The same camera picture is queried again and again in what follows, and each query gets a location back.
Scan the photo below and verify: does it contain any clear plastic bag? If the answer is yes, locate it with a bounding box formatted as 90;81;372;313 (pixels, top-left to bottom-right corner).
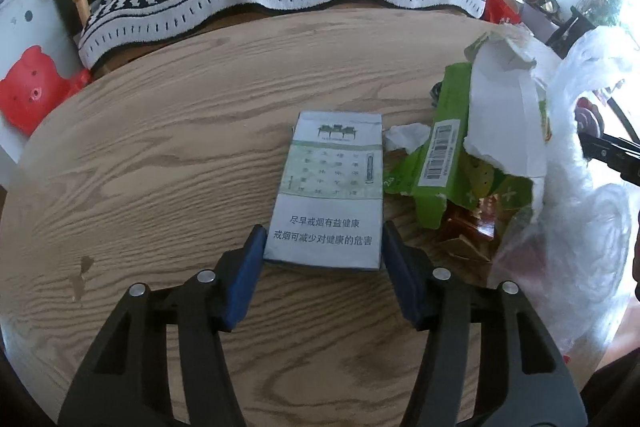
488;27;639;355

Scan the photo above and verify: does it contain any torn green cardboard box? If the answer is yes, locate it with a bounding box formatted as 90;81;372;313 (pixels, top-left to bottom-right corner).
384;31;551;230

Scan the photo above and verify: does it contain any white green cigarette pack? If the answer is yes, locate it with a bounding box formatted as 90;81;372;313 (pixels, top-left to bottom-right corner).
264;112;383;271

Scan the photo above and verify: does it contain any black plant stand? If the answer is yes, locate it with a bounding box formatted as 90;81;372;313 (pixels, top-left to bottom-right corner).
520;0;596;58

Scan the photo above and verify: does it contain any red bag on floor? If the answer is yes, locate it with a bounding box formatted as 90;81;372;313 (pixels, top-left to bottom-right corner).
483;0;522;25

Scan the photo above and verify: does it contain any crumpled white tissue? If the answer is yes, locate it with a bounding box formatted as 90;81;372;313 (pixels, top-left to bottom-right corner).
383;122;432;155

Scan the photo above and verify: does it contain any red bear plastic chair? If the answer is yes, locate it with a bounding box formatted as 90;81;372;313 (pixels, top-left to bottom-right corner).
0;46;92;136

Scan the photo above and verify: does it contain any white cabinet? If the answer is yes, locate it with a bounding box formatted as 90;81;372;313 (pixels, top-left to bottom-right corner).
0;0;82;188

